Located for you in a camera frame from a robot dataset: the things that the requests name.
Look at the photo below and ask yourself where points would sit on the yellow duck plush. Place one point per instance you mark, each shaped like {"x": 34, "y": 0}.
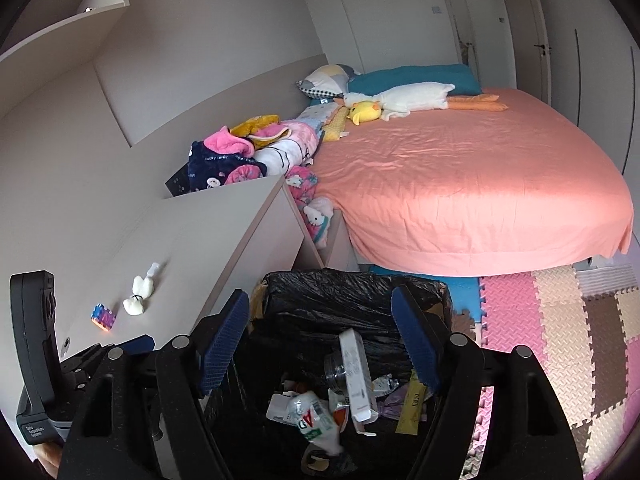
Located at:
{"x": 365, "y": 112}

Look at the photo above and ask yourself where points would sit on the small white carton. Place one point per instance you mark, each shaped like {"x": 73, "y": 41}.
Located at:
{"x": 280, "y": 407}

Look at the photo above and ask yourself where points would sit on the light purple plastic bag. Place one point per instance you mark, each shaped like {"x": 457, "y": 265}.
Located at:
{"x": 395, "y": 402}

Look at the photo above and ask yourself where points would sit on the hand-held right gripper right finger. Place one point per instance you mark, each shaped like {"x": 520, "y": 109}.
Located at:
{"x": 415, "y": 340}

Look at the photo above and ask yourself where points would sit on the cardboard trash bin with black bag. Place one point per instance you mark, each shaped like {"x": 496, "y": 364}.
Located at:
{"x": 325, "y": 300}

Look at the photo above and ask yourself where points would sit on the person's left hand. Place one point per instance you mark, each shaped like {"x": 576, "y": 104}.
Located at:
{"x": 47, "y": 460}

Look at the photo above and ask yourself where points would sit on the white goose plush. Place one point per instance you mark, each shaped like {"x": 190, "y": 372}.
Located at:
{"x": 410, "y": 97}

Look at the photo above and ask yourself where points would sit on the white room door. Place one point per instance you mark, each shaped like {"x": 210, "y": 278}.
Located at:
{"x": 520, "y": 20}

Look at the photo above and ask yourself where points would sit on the black flat device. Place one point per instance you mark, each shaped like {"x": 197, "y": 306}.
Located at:
{"x": 177, "y": 182}

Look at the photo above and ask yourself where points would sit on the beige wall shelf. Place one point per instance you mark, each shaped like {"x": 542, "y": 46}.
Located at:
{"x": 50, "y": 35}

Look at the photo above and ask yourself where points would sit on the bed with orange sheet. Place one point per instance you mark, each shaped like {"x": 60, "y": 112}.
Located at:
{"x": 475, "y": 175}

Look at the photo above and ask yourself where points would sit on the clear plastic jar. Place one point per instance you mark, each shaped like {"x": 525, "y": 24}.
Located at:
{"x": 336, "y": 370}

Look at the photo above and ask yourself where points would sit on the pink kitty print cloth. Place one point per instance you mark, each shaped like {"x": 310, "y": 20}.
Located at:
{"x": 302, "y": 182}

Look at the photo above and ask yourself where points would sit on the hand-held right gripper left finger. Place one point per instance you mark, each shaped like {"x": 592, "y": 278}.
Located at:
{"x": 225, "y": 345}

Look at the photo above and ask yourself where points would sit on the colourful puzzle cube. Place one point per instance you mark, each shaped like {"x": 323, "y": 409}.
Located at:
{"x": 104, "y": 317}

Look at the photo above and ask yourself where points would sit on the pink cartoon printed blanket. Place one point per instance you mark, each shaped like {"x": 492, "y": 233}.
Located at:
{"x": 290, "y": 150}

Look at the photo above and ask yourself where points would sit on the patchwork pillow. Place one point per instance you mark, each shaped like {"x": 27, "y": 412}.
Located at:
{"x": 325, "y": 80}

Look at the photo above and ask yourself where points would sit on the pink fleece garment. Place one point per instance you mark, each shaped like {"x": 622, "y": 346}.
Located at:
{"x": 222, "y": 142}

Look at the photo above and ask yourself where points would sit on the yellow fleece garment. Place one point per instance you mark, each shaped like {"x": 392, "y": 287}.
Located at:
{"x": 255, "y": 122}

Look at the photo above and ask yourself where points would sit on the small white plush toy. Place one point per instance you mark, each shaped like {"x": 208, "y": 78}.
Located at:
{"x": 137, "y": 295}

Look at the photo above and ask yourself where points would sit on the teal pillow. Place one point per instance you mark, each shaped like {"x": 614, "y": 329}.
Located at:
{"x": 425, "y": 77}

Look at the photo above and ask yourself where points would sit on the navy printed garment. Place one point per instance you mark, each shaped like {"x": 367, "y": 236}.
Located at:
{"x": 210, "y": 165}

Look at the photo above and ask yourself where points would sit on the white bottle with green label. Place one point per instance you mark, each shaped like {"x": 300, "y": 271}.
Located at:
{"x": 320, "y": 422}

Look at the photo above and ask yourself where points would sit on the yellow checked cloth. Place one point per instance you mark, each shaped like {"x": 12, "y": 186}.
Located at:
{"x": 334, "y": 127}

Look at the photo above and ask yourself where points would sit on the yellow packet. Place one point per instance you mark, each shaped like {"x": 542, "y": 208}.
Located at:
{"x": 410, "y": 405}

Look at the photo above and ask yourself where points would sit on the orange and white medicine box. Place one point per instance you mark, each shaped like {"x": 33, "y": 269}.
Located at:
{"x": 357, "y": 375}

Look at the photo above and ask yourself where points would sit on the foam puzzle floor mat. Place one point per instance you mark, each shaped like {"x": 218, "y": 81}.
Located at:
{"x": 560, "y": 310}

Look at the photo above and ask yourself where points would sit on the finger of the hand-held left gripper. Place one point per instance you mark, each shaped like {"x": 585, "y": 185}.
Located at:
{"x": 137, "y": 344}

